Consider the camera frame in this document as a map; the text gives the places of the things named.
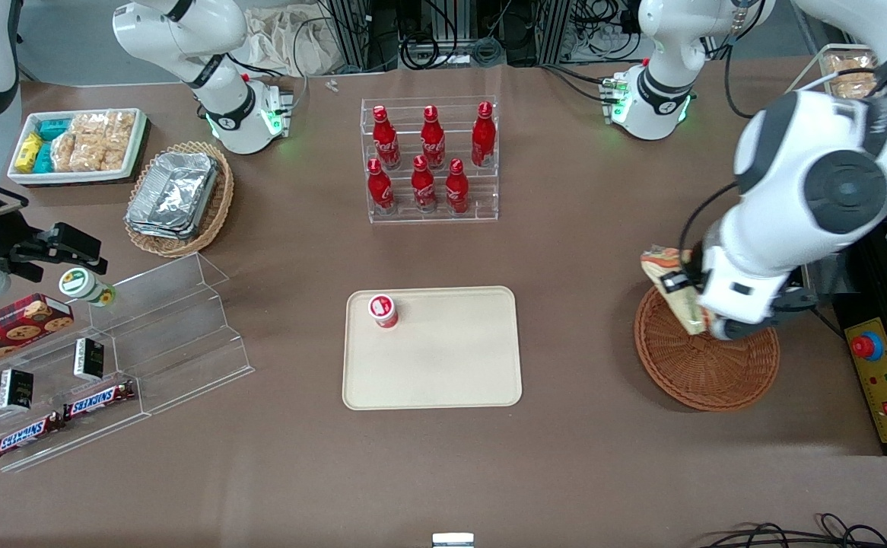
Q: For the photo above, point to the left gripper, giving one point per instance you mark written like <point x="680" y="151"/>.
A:
<point x="693" y="266"/>

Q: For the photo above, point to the triangular sandwich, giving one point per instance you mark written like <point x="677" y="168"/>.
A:
<point x="660" y="262"/>

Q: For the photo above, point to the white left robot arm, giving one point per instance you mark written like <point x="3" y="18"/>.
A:
<point x="831" y="175"/>

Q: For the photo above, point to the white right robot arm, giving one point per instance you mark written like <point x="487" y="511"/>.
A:
<point x="223" y="91"/>

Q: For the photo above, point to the silver foil tray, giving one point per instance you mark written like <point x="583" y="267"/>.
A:
<point x="173" y="190"/>
<point x="162" y="232"/>

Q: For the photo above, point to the brown round wicker basket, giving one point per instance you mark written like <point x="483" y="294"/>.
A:
<point x="710" y="369"/>

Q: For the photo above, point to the white rectangular snack tray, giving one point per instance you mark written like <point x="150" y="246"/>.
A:
<point x="135" y="148"/>

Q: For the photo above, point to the tan oval wicker basket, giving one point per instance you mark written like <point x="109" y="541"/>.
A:
<point x="219" y="205"/>

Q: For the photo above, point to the beige plastic tray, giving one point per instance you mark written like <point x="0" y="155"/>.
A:
<point x="443" y="358"/>

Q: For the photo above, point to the green white lidded cup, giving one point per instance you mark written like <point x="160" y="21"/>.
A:
<point x="82" y="285"/>

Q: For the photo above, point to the teal snack packet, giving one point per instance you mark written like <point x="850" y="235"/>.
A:
<point x="54" y="129"/>
<point x="45" y="158"/>

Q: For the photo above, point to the red plaid cookie box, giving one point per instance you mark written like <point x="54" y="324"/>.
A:
<point x="10" y="331"/>

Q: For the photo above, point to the clear rice cracker packet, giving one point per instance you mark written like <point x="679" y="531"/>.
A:
<point x="118" y="139"/>
<point x="87" y="144"/>
<point x="65" y="152"/>

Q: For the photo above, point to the yellow snack packet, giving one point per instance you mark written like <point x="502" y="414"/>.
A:
<point x="28" y="152"/>

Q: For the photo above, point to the small black box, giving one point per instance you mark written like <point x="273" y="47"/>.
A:
<point x="14" y="390"/>
<point x="89" y="359"/>

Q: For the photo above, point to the clear acrylic step shelf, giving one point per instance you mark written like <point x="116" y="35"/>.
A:
<point x="177" y="327"/>

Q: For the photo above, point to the brown Snickers bar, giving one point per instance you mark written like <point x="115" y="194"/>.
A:
<point x="100" y="400"/>
<point x="29" y="435"/>

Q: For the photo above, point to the clear acrylic bottle rack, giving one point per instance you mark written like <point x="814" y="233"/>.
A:
<point x="481" y="205"/>

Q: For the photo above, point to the red cola bottle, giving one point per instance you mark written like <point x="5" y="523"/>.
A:
<point x="483" y="137"/>
<point x="424" y="186"/>
<point x="379" y="189"/>
<point x="386" y="141"/>
<point x="456" y="189"/>
<point x="433" y="141"/>

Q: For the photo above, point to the clear cracker snack bag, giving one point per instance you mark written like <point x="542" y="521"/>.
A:
<point x="850" y="67"/>

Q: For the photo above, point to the beige cloth bag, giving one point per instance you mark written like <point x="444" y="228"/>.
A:
<point x="280" y="42"/>

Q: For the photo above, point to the red lidded cup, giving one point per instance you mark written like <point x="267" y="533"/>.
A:
<point x="383" y="310"/>

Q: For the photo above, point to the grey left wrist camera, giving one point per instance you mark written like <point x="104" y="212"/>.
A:
<point x="740" y="329"/>

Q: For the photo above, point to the aluminium frame post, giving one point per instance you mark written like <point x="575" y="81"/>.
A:
<point x="351" y="34"/>

